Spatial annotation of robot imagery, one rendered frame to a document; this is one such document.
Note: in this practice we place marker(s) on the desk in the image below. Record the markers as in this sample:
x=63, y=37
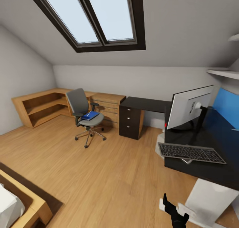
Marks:
x=218, y=184

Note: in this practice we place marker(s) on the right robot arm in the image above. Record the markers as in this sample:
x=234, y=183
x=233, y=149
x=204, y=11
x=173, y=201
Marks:
x=179, y=214

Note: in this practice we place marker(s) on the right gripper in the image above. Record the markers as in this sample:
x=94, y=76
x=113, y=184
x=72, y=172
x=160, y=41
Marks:
x=171, y=209

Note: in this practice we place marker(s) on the keyboard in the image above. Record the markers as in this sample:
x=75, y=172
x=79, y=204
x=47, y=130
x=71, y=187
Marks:
x=197, y=153

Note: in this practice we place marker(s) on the folder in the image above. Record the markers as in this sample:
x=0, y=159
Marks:
x=90, y=115

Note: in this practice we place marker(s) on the bed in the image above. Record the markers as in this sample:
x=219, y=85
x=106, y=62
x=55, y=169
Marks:
x=19, y=206

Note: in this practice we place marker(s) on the swivel chair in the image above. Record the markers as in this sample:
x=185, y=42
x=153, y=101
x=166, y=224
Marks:
x=79, y=104

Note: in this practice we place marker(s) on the monitor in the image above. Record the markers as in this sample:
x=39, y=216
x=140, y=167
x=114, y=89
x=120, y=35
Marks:
x=189, y=105

